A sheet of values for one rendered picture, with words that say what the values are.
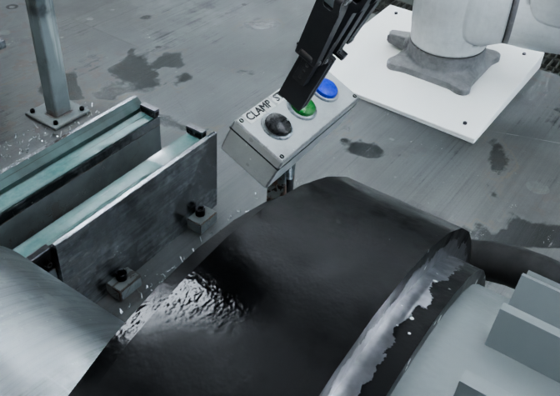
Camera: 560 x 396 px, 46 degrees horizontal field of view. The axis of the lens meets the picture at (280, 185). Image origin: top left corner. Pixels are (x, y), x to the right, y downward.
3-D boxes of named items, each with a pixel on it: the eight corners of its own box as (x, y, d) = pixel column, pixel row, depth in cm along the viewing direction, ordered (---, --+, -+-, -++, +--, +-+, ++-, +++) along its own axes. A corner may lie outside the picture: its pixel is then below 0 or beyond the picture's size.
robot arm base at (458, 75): (408, 27, 148) (412, 4, 144) (502, 58, 138) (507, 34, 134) (367, 61, 137) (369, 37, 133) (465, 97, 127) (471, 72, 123)
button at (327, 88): (323, 108, 77) (330, 98, 76) (304, 92, 77) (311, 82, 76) (336, 98, 79) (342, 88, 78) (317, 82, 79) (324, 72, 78)
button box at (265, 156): (265, 190, 72) (283, 162, 68) (218, 147, 73) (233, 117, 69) (342, 123, 83) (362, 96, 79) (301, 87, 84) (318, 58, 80)
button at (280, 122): (276, 147, 70) (282, 137, 69) (255, 129, 71) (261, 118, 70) (291, 135, 72) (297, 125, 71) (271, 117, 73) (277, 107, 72)
